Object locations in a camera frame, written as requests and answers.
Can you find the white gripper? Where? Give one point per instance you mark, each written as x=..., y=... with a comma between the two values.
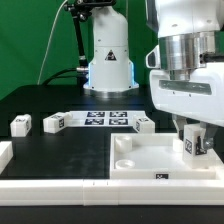
x=201, y=98

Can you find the white square table top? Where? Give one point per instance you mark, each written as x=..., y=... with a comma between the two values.
x=154, y=156

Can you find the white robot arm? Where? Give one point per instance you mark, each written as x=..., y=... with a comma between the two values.
x=186, y=65

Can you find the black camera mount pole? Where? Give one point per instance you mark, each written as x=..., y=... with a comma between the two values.
x=80, y=11

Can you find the white sheet with tags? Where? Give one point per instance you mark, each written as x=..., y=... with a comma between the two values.
x=122, y=118

